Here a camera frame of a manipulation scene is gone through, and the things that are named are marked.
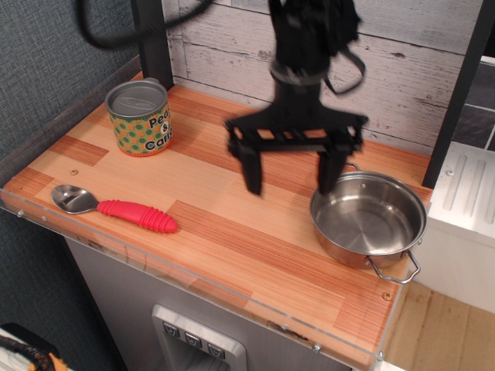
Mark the white toy sink counter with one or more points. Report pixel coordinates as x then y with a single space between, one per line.
457 252

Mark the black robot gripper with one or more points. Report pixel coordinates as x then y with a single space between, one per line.
296 120

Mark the orange object bottom left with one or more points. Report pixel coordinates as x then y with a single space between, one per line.
48 363

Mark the clear acrylic table edge guard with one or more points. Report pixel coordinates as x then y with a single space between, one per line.
258 258

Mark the peas and carrots toy can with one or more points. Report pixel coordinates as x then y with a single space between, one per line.
140 117

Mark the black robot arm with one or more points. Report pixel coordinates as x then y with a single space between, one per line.
307 35

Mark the dark grey post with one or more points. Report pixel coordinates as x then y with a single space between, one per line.
154 52
477 43

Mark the red handled metal spoon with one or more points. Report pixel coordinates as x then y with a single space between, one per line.
75 200

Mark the dark grey right post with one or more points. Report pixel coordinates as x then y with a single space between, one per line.
477 43

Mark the dark grey left post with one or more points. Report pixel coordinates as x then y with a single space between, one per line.
154 52

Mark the silver dispenser button panel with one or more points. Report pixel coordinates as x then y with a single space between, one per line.
189 345

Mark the stainless steel pot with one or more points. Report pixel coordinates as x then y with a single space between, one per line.
371 221

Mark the grey toy fridge cabinet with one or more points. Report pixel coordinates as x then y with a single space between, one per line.
125 296

